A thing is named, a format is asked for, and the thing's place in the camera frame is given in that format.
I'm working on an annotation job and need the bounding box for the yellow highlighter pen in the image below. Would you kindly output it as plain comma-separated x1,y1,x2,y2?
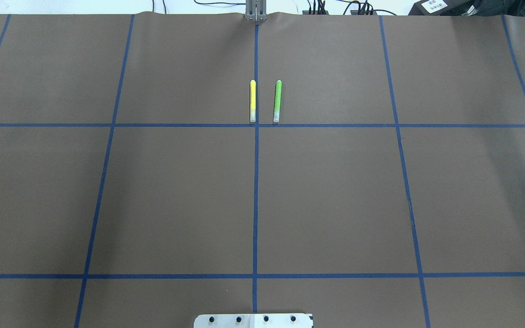
249,79,257,123

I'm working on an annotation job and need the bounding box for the green highlighter pen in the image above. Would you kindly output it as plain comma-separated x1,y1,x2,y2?
273,80,283,124

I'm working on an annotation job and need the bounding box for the black labelled box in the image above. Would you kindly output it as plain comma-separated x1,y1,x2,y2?
408,0,479,16

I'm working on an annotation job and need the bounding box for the aluminium frame post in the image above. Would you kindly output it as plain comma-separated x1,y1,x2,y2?
245,0,268,23

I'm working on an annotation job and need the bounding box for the white central pedestal column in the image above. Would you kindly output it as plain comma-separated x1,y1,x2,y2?
193,313,314,328

